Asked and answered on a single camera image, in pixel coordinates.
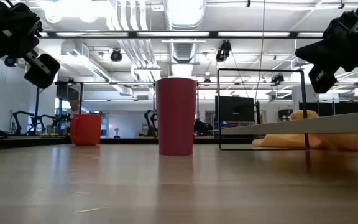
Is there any red mug with handle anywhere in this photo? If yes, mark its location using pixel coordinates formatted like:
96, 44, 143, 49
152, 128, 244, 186
69, 114, 103, 147

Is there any tall pink plastic cup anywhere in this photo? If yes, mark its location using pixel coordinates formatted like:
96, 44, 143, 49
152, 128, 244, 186
155, 77, 198, 156

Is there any orange cloth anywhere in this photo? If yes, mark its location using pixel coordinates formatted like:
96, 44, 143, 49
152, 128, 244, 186
252, 109, 358, 152

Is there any person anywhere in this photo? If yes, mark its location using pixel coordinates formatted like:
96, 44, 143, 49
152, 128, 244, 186
63, 98, 82, 125

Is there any black monitor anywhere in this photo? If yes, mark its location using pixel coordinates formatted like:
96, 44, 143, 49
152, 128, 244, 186
214, 95, 256, 123

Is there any black overhead rig camera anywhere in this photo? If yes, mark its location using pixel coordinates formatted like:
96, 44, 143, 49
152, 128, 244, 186
270, 73, 285, 86
215, 39, 232, 63
109, 48, 123, 63

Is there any black hanging cable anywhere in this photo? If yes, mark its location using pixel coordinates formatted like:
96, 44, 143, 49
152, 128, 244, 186
254, 0, 266, 101

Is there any black background rig frame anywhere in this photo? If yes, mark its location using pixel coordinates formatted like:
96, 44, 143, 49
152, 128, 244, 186
34, 80, 85, 135

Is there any silver ventilation duct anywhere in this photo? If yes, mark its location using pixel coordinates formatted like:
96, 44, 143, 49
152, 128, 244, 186
163, 0, 208, 78

